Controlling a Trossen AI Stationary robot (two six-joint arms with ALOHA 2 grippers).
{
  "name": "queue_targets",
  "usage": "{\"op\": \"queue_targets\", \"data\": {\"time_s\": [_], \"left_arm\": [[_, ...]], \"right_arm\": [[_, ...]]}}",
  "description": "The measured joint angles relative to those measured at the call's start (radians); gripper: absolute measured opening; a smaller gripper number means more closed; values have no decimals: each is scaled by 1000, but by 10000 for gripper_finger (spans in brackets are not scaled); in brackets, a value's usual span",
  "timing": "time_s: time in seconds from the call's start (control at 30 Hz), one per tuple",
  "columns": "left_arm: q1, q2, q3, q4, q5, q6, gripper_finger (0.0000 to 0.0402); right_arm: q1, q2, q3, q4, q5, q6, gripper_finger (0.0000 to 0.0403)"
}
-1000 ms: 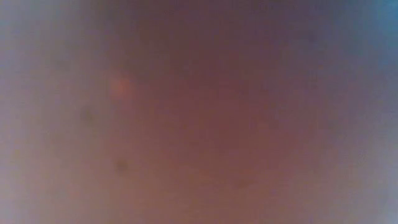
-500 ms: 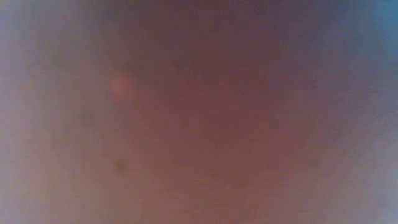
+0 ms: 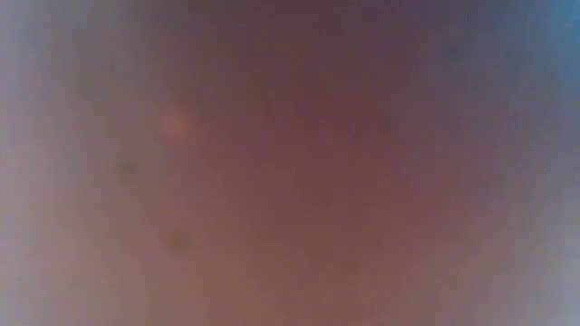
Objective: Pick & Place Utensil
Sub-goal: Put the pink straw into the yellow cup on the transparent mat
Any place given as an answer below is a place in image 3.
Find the pink translucent plastic plate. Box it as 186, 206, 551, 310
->
0, 0, 580, 326

